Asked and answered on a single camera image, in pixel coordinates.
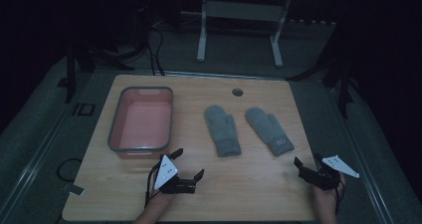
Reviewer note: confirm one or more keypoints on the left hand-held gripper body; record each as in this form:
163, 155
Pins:
166, 172

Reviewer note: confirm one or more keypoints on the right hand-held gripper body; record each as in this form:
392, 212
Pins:
323, 178

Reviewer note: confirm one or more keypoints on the person's right hand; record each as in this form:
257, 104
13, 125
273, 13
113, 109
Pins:
325, 197

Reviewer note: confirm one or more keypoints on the person's left hand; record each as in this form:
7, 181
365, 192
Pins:
161, 197

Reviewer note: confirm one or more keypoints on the grey mitten with label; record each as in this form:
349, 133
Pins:
268, 131

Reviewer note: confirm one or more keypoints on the pink basin with grey rim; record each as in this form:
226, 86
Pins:
142, 124

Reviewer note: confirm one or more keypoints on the plain grey mitten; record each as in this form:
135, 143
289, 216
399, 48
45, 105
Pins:
222, 131

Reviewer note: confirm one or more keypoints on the black tripod stand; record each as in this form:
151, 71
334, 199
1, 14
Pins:
343, 84
70, 74

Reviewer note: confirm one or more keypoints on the grey tape piece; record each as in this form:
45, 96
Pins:
74, 189

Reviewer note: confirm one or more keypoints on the white metal stand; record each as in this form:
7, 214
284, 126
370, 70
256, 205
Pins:
242, 11

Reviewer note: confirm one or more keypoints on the black floor bracket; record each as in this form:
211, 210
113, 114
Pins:
83, 109

